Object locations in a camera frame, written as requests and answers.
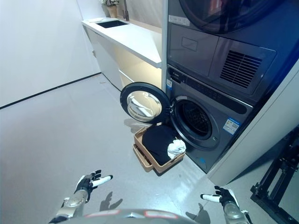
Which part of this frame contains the black garment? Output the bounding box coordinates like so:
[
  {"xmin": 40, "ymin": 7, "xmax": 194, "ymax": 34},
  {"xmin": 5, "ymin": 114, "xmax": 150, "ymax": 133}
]
[{"xmin": 142, "ymin": 125, "xmax": 181, "ymax": 167}]

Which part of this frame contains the grey front-load washing machine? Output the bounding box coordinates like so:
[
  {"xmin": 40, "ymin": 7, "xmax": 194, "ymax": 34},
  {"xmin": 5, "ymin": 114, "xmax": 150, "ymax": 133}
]
[{"xmin": 166, "ymin": 64, "xmax": 254, "ymax": 174}]

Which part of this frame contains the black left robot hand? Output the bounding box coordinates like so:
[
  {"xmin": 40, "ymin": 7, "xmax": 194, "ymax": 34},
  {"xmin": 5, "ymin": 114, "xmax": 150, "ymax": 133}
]
[{"xmin": 74, "ymin": 169, "xmax": 114, "ymax": 195}]

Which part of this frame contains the dark metal faucet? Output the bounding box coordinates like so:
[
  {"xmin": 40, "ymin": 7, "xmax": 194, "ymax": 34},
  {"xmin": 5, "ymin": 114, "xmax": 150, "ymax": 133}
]
[{"xmin": 122, "ymin": 0, "xmax": 131, "ymax": 22}]

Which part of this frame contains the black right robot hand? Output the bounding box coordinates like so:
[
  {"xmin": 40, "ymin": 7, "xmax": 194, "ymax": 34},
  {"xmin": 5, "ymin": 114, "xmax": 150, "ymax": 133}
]
[{"xmin": 200, "ymin": 185, "xmax": 237, "ymax": 206}]

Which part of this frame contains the black metal frame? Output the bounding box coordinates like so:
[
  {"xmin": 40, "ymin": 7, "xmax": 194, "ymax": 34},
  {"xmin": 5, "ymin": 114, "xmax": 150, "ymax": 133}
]
[{"xmin": 249, "ymin": 130, "xmax": 299, "ymax": 216}]

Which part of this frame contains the tan wicker laundry basket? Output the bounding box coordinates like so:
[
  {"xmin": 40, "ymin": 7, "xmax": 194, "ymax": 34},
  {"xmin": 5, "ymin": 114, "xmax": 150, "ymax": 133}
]
[{"xmin": 133, "ymin": 125, "xmax": 186, "ymax": 177}]

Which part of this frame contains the potted plant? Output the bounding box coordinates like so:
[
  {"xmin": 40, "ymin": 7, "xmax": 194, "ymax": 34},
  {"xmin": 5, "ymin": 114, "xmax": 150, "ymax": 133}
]
[{"xmin": 100, "ymin": 0, "xmax": 119, "ymax": 18}]

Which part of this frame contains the black sink basin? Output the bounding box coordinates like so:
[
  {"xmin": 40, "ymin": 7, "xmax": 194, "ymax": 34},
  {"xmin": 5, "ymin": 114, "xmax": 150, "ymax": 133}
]
[{"xmin": 95, "ymin": 20, "xmax": 127, "ymax": 29}]

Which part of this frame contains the grey stacked dryer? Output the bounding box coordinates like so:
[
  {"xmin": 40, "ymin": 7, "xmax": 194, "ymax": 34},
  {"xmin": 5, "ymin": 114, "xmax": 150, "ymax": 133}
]
[{"xmin": 167, "ymin": 0, "xmax": 299, "ymax": 102}]

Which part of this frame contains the white garment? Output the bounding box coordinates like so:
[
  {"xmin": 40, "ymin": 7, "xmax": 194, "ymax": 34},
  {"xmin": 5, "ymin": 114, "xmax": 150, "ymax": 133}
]
[{"xmin": 167, "ymin": 138, "xmax": 187, "ymax": 160}]

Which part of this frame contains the grey robot torso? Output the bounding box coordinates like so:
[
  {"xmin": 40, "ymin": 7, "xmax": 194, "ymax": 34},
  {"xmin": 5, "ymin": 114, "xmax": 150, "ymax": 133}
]
[{"xmin": 67, "ymin": 208, "xmax": 190, "ymax": 224}]

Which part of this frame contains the energy label sticker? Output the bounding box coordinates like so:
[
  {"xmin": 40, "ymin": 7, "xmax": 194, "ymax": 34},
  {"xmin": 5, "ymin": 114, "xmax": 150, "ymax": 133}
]
[{"xmin": 222, "ymin": 118, "xmax": 242, "ymax": 134}]

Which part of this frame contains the white counter cabinet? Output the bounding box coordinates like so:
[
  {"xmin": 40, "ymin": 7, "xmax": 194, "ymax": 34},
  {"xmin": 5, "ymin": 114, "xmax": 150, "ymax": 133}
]
[{"xmin": 81, "ymin": 17, "xmax": 163, "ymax": 93}]

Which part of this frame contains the white cabinet side panel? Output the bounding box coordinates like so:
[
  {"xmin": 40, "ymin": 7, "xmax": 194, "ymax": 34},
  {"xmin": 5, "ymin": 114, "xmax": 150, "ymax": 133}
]
[{"xmin": 207, "ymin": 69, "xmax": 299, "ymax": 186}]

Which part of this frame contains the white dryer label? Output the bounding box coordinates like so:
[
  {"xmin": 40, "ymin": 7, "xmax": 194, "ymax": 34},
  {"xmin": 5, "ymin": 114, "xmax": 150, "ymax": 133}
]
[{"xmin": 168, "ymin": 15, "xmax": 191, "ymax": 27}]

